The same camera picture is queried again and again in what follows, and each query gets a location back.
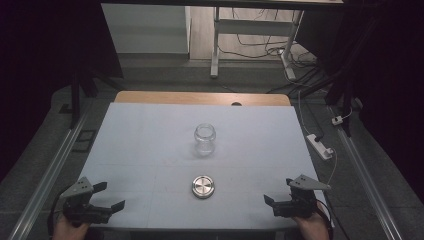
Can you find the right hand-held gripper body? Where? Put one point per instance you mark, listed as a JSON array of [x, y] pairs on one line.
[[300, 200]]

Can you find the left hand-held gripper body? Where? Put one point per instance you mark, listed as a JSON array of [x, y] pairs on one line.
[[81, 203]]

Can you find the round silver metal lid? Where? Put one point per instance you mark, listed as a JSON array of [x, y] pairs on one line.
[[203, 186]]

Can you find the clear glass jar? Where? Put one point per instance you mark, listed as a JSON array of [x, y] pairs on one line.
[[204, 139]]

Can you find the person's left hand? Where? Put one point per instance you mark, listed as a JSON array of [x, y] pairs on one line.
[[68, 230]]

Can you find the person's right hand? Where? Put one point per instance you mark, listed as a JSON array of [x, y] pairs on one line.
[[312, 228]]

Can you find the white power strip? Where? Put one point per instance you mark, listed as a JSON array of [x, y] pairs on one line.
[[319, 146]]

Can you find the white table cover sheet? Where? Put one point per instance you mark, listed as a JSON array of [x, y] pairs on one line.
[[150, 140]]

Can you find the small white adapter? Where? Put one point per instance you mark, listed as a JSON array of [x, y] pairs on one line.
[[337, 120]]

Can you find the black metal stand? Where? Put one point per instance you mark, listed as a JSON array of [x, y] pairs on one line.
[[76, 100]]

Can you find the wooden table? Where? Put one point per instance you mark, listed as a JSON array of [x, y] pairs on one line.
[[200, 98]]

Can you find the dark curtain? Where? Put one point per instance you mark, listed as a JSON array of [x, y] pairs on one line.
[[386, 83], [40, 66]]

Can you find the white cabinet panel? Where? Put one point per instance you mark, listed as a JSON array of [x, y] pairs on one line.
[[145, 28]]

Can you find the metal floor rail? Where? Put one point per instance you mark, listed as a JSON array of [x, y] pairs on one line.
[[46, 180], [370, 186]]

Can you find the black rectangular floor frame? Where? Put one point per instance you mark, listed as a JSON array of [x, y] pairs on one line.
[[84, 141]]

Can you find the white desk frame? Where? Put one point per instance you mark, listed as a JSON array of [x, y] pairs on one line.
[[253, 26]]

